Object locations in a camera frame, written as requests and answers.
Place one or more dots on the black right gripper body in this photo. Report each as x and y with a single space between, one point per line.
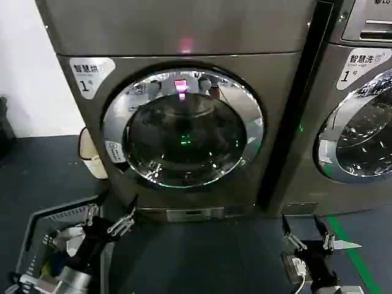
317 260

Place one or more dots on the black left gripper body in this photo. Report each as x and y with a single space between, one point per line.
93 235

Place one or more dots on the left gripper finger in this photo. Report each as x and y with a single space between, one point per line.
90 214
122 222

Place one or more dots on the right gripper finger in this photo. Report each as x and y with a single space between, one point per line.
327 237
294 240

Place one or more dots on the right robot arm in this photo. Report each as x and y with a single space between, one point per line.
333 289

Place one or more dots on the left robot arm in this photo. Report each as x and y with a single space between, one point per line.
70 278

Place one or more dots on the white pointed floor marker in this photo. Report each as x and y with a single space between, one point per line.
346 245

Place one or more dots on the white cloth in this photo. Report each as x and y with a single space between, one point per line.
72 240

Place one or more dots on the green floor tape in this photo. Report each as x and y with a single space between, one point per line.
355 260

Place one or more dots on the blue and yellow cloth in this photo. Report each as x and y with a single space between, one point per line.
50 266

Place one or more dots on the dark grey laundry basket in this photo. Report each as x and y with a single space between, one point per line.
36 220

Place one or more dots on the cream plastic bin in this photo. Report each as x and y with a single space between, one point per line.
92 159

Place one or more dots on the small white door label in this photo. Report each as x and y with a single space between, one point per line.
114 151

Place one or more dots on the dryer bottom service panel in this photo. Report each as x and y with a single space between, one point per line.
190 213

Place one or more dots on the grey front-load washer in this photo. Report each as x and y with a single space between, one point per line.
337 153

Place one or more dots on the round glass washer door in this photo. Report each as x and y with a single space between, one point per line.
361 147

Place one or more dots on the round glass dryer door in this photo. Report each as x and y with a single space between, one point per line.
183 131

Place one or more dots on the black glossy pillar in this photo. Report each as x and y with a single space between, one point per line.
294 122

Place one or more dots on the white numbered dryer sticker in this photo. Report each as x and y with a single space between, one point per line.
92 73

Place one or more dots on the white numbered washer sticker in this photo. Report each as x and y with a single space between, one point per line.
361 67

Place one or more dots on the grey steel front-load dryer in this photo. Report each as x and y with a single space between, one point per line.
199 30

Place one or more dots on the washer detergent drawer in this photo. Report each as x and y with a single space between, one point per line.
370 29

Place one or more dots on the black object by wall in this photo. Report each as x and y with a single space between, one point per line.
6 128

